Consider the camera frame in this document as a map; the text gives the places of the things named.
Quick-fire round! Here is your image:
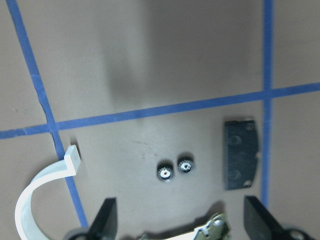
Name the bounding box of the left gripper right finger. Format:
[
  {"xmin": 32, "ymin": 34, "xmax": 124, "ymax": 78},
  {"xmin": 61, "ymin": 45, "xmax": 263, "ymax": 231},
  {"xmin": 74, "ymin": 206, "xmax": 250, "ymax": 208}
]
[{"xmin": 243, "ymin": 195, "xmax": 291, "ymax": 240}]

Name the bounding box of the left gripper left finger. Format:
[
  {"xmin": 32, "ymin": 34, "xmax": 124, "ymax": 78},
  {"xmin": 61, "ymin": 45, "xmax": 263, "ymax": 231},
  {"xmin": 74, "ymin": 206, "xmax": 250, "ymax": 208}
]
[{"xmin": 87, "ymin": 198, "xmax": 118, "ymax": 240}]

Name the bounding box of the small black bearing gear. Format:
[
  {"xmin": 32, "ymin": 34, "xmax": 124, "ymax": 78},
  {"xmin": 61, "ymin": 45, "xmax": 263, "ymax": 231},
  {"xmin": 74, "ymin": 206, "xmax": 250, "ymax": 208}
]
[{"xmin": 156, "ymin": 160, "xmax": 174, "ymax": 183}]

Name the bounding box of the green brake shoe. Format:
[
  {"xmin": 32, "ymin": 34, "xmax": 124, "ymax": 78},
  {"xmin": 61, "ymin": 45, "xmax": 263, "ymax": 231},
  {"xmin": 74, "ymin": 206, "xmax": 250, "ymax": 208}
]
[{"xmin": 139, "ymin": 212, "xmax": 232, "ymax": 240}]

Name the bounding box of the black brake pad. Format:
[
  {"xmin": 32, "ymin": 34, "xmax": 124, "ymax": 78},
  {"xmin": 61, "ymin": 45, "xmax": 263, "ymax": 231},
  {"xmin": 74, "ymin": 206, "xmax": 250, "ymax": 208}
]
[{"xmin": 223, "ymin": 120, "xmax": 259, "ymax": 191}]

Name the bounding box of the white curved plastic bracket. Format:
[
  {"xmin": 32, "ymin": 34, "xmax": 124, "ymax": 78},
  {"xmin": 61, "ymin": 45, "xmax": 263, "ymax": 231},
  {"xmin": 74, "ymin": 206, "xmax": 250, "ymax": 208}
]
[{"xmin": 14, "ymin": 145, "xmax": 82, "ymax": 240}]

